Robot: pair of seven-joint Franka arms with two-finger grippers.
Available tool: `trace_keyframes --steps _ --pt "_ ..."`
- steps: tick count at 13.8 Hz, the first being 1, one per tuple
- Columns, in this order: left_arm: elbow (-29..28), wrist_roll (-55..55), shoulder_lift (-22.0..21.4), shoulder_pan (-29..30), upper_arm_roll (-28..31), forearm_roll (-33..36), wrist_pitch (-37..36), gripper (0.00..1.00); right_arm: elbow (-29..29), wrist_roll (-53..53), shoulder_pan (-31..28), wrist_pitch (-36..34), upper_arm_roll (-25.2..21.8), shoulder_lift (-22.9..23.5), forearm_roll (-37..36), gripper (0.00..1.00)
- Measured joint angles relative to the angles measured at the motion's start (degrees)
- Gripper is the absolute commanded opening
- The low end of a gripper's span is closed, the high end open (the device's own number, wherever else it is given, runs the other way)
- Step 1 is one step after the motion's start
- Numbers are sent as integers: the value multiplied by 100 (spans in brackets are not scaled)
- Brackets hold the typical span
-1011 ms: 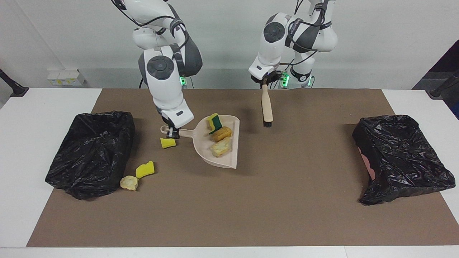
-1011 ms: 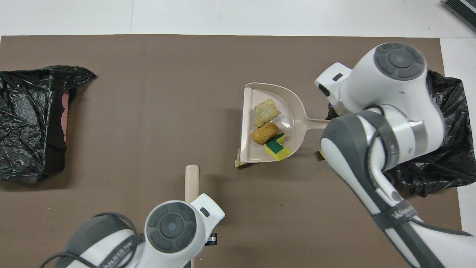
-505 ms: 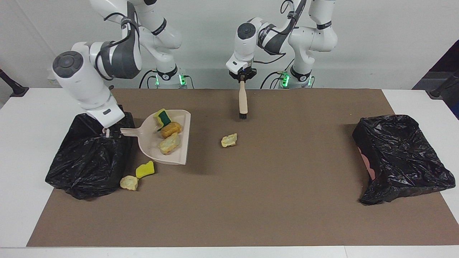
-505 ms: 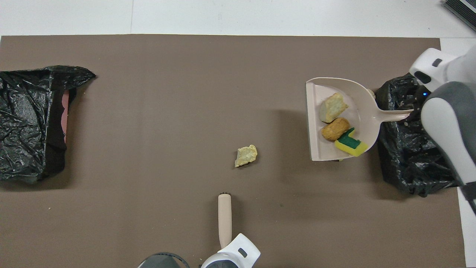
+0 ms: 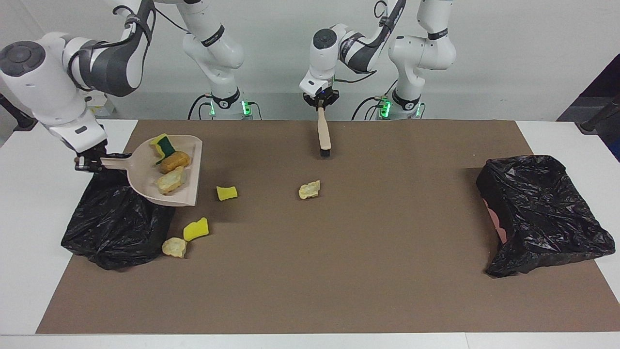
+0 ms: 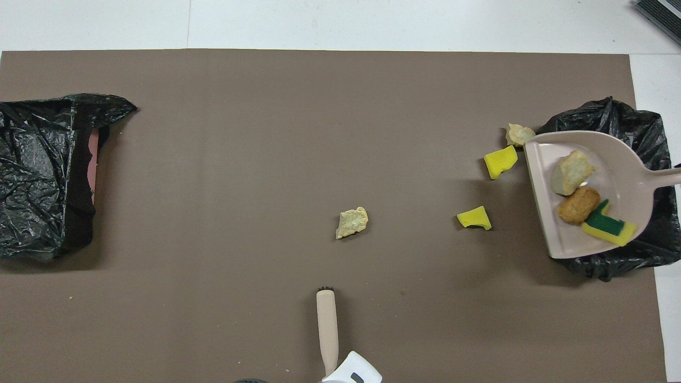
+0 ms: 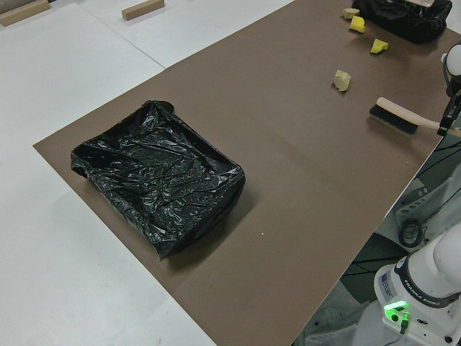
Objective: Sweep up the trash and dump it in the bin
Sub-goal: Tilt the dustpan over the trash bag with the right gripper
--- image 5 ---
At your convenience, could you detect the beige hand brush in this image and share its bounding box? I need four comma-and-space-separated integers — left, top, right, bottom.
317, 107, 332, 159

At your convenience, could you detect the yellow and green sponge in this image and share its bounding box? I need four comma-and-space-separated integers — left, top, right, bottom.
150, 134, 177, 164

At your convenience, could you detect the pale wedge foam chunk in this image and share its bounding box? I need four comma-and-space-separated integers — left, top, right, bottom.
155, 166, 187, 195

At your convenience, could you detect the brown bread roll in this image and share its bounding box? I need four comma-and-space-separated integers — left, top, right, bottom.
159, 151, 191, 175

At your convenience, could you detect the pale yellowish foam chunk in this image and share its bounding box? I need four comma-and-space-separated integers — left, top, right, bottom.
298, 180, 321, 200

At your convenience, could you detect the beige plastic dustpan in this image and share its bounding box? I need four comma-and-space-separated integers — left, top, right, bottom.
99, 134, 203, 207

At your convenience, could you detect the tan crusty foam chunk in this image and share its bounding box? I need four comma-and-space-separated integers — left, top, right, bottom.
162, 238, 188, 258

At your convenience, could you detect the large yellow sponge piece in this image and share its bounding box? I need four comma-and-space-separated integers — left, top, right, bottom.
183, 217, 210, 242

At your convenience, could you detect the black bag over pink bin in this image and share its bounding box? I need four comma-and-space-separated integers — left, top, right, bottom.
476, 155, 616, 278

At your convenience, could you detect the black stand foot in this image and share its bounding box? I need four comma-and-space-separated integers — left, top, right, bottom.
575, 95, 620, 135
0, 95, 40, 132

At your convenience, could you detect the brown table mat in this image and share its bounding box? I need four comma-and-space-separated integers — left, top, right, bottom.
36, 120, 620, 334

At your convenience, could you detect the black left base cable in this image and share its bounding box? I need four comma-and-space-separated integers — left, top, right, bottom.
352, 77, 399, 120

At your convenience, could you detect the black base cable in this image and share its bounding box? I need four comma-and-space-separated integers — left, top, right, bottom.
352, 77, 399, 120
187, 94, 214, 120

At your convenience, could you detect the white wall socket box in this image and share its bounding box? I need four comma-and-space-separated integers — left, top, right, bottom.
85, 93, 117, 117

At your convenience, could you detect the black right base cable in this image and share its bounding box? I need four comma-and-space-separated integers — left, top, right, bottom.
187, 94, 214, 120

